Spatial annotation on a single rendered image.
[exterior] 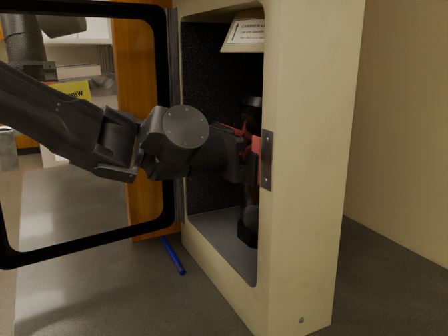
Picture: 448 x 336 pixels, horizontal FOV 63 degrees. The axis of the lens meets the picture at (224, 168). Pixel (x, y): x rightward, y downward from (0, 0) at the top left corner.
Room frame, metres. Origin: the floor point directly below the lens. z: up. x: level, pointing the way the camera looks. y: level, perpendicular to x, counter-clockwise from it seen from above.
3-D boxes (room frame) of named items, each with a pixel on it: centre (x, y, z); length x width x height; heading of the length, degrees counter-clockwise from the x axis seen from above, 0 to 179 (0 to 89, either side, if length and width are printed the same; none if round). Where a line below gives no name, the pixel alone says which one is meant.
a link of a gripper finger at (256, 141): (0.52, -0.05, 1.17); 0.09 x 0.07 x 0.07; 117
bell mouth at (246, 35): (0.56, -0.08, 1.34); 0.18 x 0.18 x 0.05
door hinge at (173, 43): (0.66, 0.09, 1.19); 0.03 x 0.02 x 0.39; 27
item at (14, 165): (0.51, 0.31, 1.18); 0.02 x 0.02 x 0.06; 32
